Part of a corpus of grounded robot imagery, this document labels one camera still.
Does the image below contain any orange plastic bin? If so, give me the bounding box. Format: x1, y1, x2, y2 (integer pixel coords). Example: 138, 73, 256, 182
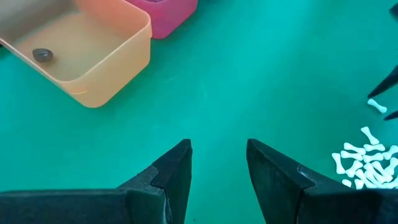
0, 0, 153, 109

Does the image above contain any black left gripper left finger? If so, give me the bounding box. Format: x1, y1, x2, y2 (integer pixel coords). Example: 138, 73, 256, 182
0, 139, 193, 224

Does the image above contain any pink plastic bin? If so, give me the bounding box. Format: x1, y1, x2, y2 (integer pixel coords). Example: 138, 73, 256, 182
124, 0, 199, 40

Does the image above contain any dark translucent plastic skull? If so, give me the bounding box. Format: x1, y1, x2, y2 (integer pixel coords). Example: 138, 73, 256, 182
32, 48, 54, 63

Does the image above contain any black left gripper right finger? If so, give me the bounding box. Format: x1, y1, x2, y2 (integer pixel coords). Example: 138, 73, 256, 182
246, 139, 398, 224

